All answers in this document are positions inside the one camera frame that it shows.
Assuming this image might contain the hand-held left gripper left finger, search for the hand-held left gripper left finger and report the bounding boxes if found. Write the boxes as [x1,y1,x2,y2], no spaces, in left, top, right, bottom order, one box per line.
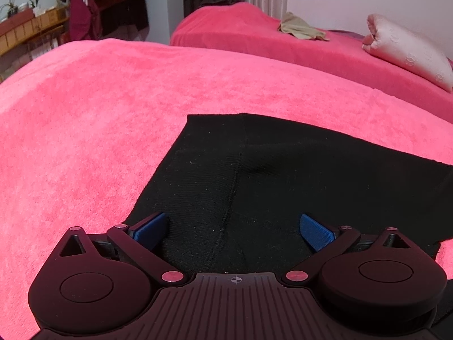
[57,212,186,285]

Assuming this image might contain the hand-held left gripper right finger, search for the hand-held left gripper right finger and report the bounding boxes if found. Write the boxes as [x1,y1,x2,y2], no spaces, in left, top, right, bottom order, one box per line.
[282,213,422,286]

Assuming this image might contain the black pants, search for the black pants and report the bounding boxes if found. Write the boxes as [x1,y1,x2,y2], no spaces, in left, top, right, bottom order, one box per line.
[126,113,453,275]

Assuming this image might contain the pink fleece blanket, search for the pink fleece blanket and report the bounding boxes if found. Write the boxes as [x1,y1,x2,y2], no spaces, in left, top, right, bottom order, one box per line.
[0,37,453,340]

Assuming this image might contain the beige crumpled garment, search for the beige crumpled garment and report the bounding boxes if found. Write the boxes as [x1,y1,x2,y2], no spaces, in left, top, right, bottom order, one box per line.
[278,12,330,42]

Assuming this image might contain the pale pink pillow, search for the pale pink pillow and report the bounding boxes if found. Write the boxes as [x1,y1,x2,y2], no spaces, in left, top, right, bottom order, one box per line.
[362,13,453,93]

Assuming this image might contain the black hanging skirt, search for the black hanging skirt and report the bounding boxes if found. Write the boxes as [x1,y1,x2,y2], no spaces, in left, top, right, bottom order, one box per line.
[98,0,150,35]

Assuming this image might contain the dark red hanging garment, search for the dark red hanging garment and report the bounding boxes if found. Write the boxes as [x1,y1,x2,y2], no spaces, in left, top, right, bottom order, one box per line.
[68,0,103,42]

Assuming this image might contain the wooden shelf unit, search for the wooden shelf unit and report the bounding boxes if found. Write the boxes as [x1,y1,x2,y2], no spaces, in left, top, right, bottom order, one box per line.
[0,6,70,65]

